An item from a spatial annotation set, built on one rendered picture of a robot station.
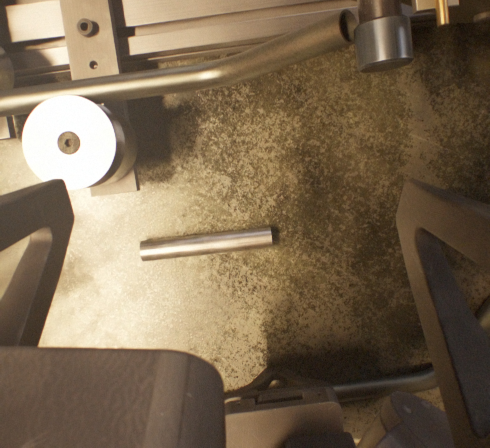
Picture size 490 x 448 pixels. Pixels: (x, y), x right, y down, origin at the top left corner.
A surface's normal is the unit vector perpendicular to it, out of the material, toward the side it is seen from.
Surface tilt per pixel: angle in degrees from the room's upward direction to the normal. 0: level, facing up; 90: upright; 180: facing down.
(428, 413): 90
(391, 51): 4
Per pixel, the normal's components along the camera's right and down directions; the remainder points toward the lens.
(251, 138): 0.00, 0.10
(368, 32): -0.75, 0.16
